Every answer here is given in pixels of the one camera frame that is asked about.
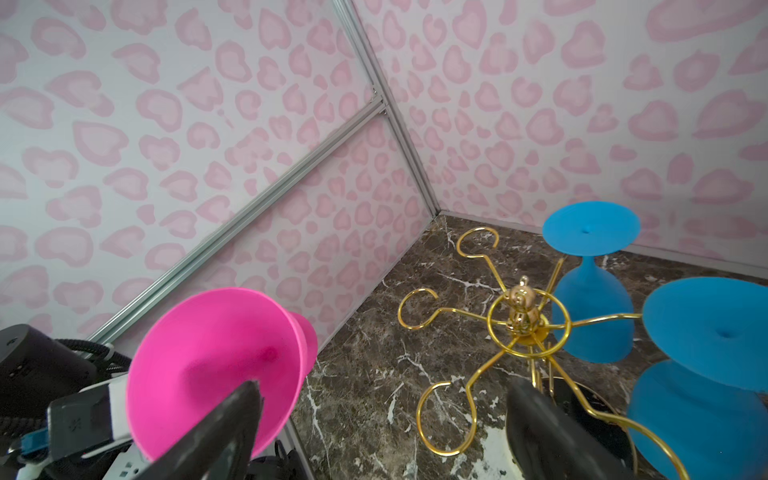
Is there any blue wine glass front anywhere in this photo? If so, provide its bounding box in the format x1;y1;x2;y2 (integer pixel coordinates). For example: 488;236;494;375
627;277;767;479

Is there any blue wine glass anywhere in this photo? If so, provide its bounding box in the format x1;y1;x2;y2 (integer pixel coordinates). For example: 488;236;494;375
542;201;641;363
627;277;767;479

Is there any gold wire glass rack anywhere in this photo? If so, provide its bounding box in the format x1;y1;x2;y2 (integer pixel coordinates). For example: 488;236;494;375
397;226;690;479

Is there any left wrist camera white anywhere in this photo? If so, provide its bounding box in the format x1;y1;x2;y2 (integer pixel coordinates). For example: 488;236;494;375
16;375;150;479

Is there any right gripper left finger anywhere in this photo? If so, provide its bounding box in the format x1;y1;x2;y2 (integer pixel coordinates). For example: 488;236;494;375
133;380;264;479

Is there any magenta wine glass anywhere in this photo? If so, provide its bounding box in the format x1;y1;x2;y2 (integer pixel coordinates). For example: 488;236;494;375
126;287;318;460

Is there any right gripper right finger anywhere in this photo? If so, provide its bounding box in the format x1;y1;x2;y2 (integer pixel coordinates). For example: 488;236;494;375
505;377;636;479

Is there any aluminium frame strut diagonal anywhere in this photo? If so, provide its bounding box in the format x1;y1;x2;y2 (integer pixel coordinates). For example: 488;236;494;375
89;94;385;343

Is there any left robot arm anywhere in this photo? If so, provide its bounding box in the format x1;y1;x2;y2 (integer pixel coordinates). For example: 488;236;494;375
1;324;131;479

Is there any blue wine glass rear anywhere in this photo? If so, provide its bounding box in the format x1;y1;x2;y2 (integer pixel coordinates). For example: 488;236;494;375
542;201;641;363

